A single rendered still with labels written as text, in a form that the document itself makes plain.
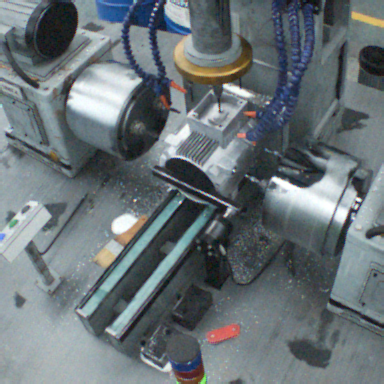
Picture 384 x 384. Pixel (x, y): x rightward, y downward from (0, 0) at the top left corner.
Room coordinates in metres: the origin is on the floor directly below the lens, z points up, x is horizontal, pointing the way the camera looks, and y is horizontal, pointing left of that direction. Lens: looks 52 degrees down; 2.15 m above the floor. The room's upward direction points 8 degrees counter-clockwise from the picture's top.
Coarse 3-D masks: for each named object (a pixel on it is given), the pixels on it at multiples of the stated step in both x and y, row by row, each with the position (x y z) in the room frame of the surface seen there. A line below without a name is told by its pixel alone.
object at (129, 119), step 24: (96, 72) 1.22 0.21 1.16; (120, 72) 1.20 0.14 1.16; (72, 96) 1.19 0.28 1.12; (96, 96) 1.14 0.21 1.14; (120, 96) 1.11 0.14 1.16; (144, 96) 1.13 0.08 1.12; (168, 96) 1.21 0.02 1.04; (72, 120) 1.14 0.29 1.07; (96, 120) 1.09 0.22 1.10; (120, 120) 1.06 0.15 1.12; (144, 120) 1.12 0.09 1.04; (96, 144) 1.09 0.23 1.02; (120, 144) 1.05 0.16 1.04; (144, 144) 1.10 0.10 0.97
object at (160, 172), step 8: (152, 168) 0.96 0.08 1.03; (160, 168) 0.96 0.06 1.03; (160, 176) 0.94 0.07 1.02; (168, 176) 0.93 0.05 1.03; (176, 176) 0.92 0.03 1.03; (176, 184) 0.91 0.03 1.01; (184, 184) 0.90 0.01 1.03; (192, 184) 0.89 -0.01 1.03; (192, 192) 0.88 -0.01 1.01; (200, 192) 0.87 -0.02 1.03; (208, 192) 0.86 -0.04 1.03; (216, 192) 0.86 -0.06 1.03; (208, 200) 0.85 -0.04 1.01; (216, 200) 0.84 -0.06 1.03; (224, 200) 0.83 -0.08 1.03; (232, 200) 0.83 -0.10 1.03; (224, 208) 0.82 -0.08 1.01; (232, 208) 0.81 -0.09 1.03; (240, 208) 0.80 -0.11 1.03
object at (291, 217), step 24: (312, 144) 0.86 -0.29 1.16; (288, 168) 0.80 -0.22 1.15; (312, 168) 0.79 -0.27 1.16; (336, 168) 0.77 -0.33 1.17; (360, 168) 0.78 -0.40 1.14; (264, 192) 0.82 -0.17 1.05; (288, 192) 0.76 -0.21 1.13; (312, 192) 0.74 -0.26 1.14; (336, 192) 0.72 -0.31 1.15; (360, 192) 0.74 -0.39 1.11; (264, 216) 0.75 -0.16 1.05; (288, 216) 0.72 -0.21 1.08; (312, 216) 0.70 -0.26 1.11; (336, 216) 0.68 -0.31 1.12; (312, 240) 0.67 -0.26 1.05; (336, 240) 0.65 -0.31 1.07
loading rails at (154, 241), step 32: (160, 224) 0.87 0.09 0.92; (192, 224) 0.85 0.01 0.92; (128, 256) 0.78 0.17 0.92; (160, 256) 0.84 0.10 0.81; (192, 256) 0.78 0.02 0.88; (96, 288) 0.70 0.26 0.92; (128, 288) 0.73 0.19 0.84; (160, 288) 0.68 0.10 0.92; (96, 320) 0.63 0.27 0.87; (128, 320) 0.60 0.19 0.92; (128, 352) 0.56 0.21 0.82
